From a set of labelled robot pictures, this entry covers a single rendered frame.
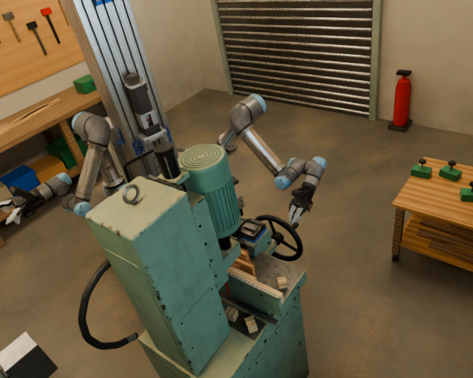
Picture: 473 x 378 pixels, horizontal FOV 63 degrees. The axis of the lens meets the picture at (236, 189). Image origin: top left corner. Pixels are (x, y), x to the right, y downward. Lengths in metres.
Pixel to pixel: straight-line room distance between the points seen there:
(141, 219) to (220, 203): 0.34
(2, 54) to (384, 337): 4.00
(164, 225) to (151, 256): 0.09
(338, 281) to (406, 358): 0.62
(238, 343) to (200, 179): 0.69
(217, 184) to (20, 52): 3.48
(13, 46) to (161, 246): 3.59
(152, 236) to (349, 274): 1.94
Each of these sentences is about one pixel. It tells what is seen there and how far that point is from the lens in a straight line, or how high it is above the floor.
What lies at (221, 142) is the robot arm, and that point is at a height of 1.06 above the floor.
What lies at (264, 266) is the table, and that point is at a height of 0.90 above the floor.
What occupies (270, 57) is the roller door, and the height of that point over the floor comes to 0.59.
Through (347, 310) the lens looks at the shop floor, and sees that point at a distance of 2.64.
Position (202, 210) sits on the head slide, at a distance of 1.26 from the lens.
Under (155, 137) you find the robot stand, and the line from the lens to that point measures 2.12.
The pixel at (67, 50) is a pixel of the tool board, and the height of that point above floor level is 1.20.
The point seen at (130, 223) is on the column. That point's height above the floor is 1.52.
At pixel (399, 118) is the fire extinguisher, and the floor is 0.14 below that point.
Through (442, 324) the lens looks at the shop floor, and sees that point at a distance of 2.67.
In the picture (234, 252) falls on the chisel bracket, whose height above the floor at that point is 1.04.
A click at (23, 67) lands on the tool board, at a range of 4.52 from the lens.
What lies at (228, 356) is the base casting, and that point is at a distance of 1.60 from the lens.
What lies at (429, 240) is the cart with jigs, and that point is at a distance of 2.85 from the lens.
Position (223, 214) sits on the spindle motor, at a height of 1.30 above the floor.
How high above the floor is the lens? 2.16
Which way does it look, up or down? 36 degrees down
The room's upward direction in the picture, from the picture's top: 12 degrees counter-clockwise
